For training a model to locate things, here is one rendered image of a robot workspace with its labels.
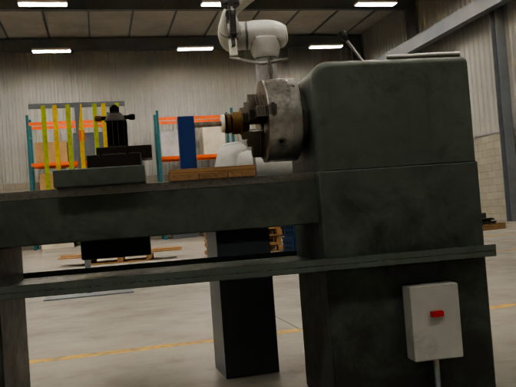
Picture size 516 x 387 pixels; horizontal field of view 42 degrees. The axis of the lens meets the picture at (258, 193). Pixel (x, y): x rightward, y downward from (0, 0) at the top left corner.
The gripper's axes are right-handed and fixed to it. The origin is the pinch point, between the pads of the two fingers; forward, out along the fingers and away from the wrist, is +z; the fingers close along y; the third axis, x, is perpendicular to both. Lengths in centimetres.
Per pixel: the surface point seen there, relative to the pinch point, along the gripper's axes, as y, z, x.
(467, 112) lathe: 25, 35, 81
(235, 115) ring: 6.9, 28.2, -2.1
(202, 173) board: 20, 51, -17
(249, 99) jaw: -1.3, 20.5, 5.1
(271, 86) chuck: 14.9, 19.6, 11.0
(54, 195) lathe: 19, 55, -67
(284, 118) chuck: 18.8, 32.5, 14.1
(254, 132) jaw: 3.5, 34.3, 5.2
